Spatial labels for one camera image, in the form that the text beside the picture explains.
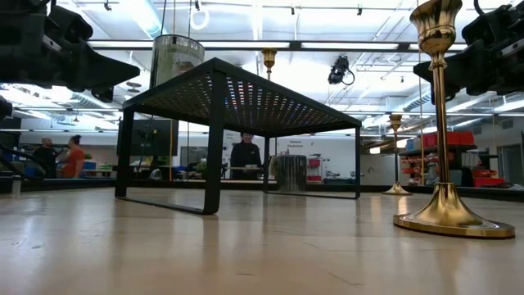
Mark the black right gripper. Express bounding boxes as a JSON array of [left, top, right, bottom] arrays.
[[413, 0, 524, 103]]

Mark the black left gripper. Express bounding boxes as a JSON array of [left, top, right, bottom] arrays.
[[0, 0, 140, 103]]

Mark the silver tin candle can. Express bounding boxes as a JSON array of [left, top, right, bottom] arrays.
[[272, 154, 308, 193], [149, 34, 206, 89]]

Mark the gold candlestick holder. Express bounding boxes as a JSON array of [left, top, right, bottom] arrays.
[[392, 0, 516, 240], [382, 113, 413, 197], [261, 48, 278, 81]]

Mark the shelf with red bins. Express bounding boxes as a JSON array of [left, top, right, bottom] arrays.
[[399, 129, 508, 189]]

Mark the person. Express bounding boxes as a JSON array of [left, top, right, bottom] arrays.
[[229, 130, 263, 180], [32, 137, 58, 179], [61, 134, 86, 179]]

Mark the black perforated metal riser shelf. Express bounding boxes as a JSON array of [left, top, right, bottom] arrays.
[[114, 57, 364, 216]]

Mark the small red bin rack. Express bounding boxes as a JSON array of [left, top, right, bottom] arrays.
[[306, 157, 323, 183]]

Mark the black wall monitor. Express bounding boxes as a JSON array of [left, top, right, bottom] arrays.
[[116, 118, 180, 157]]

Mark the black curved cable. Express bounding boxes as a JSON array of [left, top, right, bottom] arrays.
[[0, 141, 52, 181]]

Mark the white hanging ring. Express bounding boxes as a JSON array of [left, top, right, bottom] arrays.
[[190, 7, 210, 30]]

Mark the black aluminium table frame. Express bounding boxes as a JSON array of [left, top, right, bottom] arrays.
[[0, 176, 524, 202]]

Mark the black overhead camera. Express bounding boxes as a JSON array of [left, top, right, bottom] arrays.
[[327, 55, 356, 86]]

